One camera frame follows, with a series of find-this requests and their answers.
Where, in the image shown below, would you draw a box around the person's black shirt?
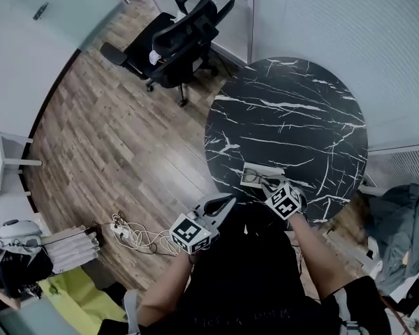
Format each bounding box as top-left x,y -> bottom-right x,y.
97,202 -> 394,335

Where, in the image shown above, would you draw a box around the white glasses case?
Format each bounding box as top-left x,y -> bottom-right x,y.
240,163 -> 286,188

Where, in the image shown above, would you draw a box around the person's right forearm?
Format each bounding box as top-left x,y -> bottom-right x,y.
286,211 -> 355,305

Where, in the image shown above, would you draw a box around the tangle of white cables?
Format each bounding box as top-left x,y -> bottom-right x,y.
110,211 -> 182,257

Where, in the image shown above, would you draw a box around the black office chair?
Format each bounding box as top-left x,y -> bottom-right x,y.
100,0 -> 237,108

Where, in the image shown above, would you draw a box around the yellow-green cloth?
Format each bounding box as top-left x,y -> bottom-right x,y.
38,266 -> 128,335

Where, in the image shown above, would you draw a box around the black bag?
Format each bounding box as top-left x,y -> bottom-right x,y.
0,248 -> 55,299

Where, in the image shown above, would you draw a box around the black door handle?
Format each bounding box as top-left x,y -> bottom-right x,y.
32,2 -> 50,22

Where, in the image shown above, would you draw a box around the stack of white folded sheets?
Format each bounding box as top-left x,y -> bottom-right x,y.
41,224 -> 101,275

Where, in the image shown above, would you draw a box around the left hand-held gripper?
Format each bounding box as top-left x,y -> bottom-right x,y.
168,193 -> 237,256

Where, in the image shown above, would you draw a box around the gray jacket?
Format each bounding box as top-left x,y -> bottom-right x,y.
364,182 -> 419,297

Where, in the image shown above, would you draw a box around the white helmet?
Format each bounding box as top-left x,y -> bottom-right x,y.
0,218 -> 43,249

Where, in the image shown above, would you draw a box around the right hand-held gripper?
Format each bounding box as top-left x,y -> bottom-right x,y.
260,174 -> 309,221

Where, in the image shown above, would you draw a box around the white power strip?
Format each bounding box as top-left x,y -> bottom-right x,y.
110,223 -> 133,241

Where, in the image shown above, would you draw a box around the black framed glasses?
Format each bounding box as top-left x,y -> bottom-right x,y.
242,171 -> 279,187

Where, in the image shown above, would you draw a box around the person's left forearm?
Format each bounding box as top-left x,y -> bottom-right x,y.
136,251 -> 197,327

